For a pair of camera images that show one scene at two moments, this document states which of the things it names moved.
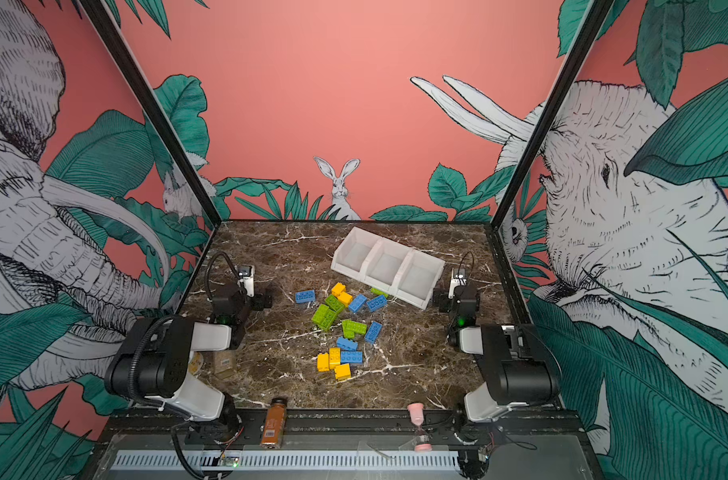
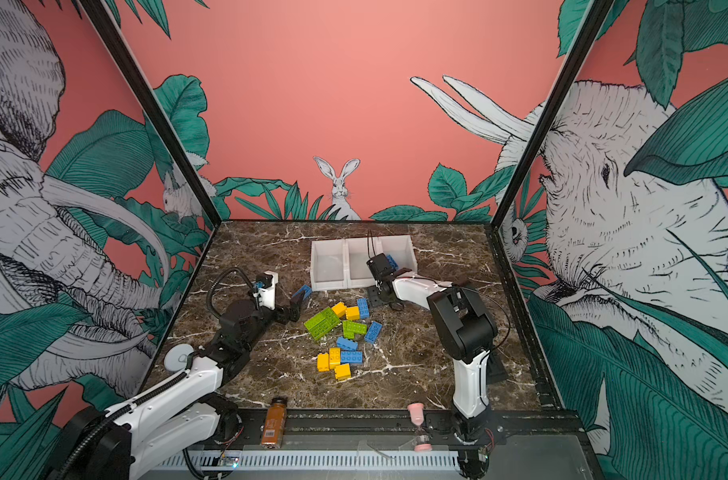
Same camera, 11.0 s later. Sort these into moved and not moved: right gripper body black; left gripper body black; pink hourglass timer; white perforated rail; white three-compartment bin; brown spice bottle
Moved: white three-compartment bin; left gripper body black; right gripper body black
Not moved: pink hourglass timer; brown spice bottle; white perforated rail
